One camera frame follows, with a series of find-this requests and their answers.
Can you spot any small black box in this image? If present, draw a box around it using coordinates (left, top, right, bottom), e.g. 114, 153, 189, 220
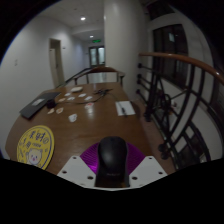
45, 99, 57, 110

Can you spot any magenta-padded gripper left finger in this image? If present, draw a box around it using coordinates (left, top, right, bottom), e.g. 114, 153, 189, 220
57, 142, 102, 188

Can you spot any dark pen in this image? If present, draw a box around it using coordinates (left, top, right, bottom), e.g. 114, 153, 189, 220
120, 102, 129, 117

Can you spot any wooden armchair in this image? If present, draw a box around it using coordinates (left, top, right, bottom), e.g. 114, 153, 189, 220
72, 65, 126, 89

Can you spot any black computer mouse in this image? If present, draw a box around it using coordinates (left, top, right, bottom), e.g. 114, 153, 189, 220
94, 135, 131, 189

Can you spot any dark framed window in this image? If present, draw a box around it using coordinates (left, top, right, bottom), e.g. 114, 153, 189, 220
152, 23, 190, 90

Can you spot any round yellow cartoon mouse pad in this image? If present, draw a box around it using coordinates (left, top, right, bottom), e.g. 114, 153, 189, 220
16, 125, 55, 171

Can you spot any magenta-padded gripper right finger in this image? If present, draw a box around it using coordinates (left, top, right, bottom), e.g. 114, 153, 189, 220
125, 142, 169, 188

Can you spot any glazed double door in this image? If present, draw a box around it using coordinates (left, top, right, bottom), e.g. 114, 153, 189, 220
88, 45, 106, 67

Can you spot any pale single door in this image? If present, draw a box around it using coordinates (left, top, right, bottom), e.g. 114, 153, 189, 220
48, 38, 65, 89

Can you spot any black railing with wooden handrail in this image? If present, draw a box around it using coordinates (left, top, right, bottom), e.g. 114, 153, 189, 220
136, 51, 224, 171

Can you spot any black closed laptop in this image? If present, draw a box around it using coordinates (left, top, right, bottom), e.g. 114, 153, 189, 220
19, 91, 62, 120

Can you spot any flat white box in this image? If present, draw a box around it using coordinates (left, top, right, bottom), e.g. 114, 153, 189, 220
69, 86, 84, 93

